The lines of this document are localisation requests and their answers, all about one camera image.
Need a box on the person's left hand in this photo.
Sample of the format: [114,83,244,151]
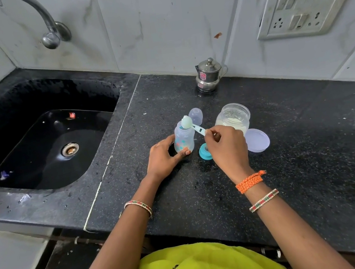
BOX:
[141,133,195,185]

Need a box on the person's right hand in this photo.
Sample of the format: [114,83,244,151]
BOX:
[203,122,253,188]

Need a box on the clear baby bottle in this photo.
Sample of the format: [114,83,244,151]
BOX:
[172,120,198,154]

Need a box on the white measuring scoop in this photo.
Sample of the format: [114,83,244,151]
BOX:
[180,113,207,139]

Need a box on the person's right forearm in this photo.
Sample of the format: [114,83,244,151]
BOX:
[234,158,355,269]

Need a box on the person's left forearm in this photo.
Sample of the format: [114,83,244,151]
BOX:
[56,174,172,269]

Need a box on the clear plastic powder jar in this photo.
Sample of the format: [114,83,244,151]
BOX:
[213,101,253,139]

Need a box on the clear bottle cap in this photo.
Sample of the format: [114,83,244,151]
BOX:
[188,107,204,127]

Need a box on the clear plastic jar lid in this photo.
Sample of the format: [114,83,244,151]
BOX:
[244,126,272,155]

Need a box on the small steel lidded pot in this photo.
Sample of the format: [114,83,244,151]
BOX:
[193,56,231,94]

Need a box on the orange thread wristband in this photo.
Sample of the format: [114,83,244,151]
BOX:
[234,170,269,195]

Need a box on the beaded bangle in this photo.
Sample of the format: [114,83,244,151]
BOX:
[247,188,282,213]
[123,198,153,221]

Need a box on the steel sink drain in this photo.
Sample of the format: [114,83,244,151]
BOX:
[60,141,81,158]

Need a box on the yellow-green garment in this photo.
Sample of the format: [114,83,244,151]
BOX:
[127,232,293,269]

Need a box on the black stone sink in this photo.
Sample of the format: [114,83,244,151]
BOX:
[0,69,131,196]

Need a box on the teal bottle nipple ring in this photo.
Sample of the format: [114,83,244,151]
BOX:
[197,142,213,162]

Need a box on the white electrical switch board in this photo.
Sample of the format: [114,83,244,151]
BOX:
[252,0,355,43]

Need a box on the steel wall tap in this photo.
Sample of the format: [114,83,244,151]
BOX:
[0,0,73,56]

